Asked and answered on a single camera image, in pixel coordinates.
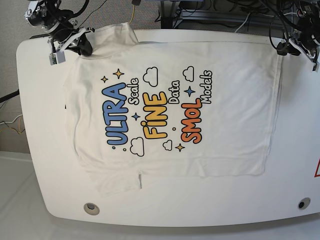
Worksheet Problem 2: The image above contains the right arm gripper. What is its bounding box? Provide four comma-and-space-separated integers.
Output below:
46, 23, 95, 57

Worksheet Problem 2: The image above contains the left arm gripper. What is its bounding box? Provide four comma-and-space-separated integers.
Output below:
276, 28, 320, 64

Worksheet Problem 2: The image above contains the white printed T-shirt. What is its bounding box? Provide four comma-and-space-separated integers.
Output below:
64, 23, 283, 196

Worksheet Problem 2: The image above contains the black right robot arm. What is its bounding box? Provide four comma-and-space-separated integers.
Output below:
24, 0, 95, 64

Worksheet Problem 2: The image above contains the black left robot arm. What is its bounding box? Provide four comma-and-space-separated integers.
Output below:
261, 0, 320, 72

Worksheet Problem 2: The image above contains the red triangle sticker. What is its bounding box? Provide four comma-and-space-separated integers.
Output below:
314, 160, 320, 178

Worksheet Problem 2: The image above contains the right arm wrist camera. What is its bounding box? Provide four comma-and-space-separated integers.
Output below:
49, 51, 66, 66

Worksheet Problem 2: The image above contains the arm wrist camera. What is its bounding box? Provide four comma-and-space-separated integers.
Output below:
49, 51, 66, 66
312, 61, 320, 72

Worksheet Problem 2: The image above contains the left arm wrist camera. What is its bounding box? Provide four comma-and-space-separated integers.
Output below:
312, 61, 320, 72

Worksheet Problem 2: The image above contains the yellow floor cable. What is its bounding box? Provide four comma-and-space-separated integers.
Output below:
129, 3, 136, 25

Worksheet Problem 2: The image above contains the black aluminium frame stand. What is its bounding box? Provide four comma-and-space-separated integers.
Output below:
158, 0, 296, 31

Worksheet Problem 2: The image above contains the yellow white cable tangle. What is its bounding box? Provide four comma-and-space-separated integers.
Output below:
0, 113, 24, 136

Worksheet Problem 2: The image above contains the right table cable grommet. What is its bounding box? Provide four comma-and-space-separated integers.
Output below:
298, 197, 311, 210

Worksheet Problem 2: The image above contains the table cable grommet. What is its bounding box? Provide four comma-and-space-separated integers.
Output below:
83, 202, 100, 216
298, 197, 311, 210

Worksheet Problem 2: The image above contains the left table cable grommet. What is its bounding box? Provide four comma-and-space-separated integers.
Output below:
83, 202, 100, 216

